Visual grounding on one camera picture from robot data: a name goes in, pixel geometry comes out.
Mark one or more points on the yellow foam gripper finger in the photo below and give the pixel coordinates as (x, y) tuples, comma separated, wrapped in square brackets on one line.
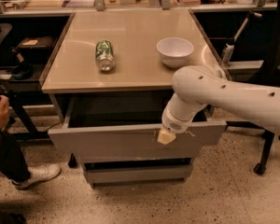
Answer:
[(165, 136)]

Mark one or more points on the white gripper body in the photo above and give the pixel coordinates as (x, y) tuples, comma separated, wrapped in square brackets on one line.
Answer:
[(174, 123)]

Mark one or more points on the grey top drawer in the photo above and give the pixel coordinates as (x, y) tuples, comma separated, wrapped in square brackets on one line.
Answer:
[(132, 142)]

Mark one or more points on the grey drawer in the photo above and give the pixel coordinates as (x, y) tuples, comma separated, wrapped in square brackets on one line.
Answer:
[(135, 175), (132, 142)]

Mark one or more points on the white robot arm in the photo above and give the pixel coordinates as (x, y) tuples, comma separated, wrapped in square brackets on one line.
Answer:
[(195, 87)]

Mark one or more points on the grey bottom drawer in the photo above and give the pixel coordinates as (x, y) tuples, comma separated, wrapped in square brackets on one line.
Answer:
[(135, 175)]

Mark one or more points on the grey drawer cabinet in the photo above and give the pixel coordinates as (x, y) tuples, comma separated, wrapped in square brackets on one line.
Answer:
[(137, 89)]

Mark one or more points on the white bowl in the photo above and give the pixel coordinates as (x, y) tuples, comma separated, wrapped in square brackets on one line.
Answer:
[(174, 52)]

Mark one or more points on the white handheld tool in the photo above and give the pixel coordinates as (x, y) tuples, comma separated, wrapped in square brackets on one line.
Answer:
[(229, 46)]

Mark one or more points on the green soda can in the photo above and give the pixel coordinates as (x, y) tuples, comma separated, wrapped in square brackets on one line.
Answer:
[(104, 56)]

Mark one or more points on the black office chair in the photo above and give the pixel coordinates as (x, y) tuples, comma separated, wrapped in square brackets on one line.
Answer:
[(269, 74)]

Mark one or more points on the white sneaker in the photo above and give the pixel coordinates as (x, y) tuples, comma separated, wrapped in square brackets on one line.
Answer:
[(39, 174)]

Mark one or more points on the black box on shelf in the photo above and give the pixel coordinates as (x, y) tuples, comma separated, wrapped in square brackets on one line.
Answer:
[(39, 46)]

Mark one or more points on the black headphones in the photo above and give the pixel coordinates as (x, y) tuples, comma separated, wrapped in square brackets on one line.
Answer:
[(23, 70)]

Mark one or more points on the person's dark trouser leg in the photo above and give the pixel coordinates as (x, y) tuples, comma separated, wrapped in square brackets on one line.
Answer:
[(12, 161)]

